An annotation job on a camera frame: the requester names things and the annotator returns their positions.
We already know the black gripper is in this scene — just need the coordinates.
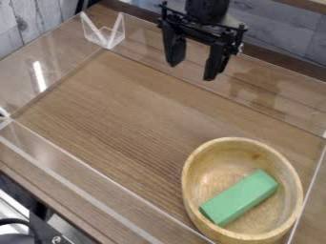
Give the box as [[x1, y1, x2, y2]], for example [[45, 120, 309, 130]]
[[159, 0, 248, 81]]

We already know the green rectangular block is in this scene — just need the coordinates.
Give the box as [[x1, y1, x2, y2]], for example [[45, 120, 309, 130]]
[[199, 170, 279, 227]]

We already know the wooden bowl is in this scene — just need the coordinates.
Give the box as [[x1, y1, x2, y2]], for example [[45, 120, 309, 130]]
[[180, 137, 303, 244]]

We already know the clear acrylic corner bracket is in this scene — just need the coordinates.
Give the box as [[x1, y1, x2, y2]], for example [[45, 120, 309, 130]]
[[80, 11, 124, 50]]

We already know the black clamp bracket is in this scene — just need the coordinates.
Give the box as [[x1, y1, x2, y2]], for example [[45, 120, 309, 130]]
[[0, 203, 65, 244]]

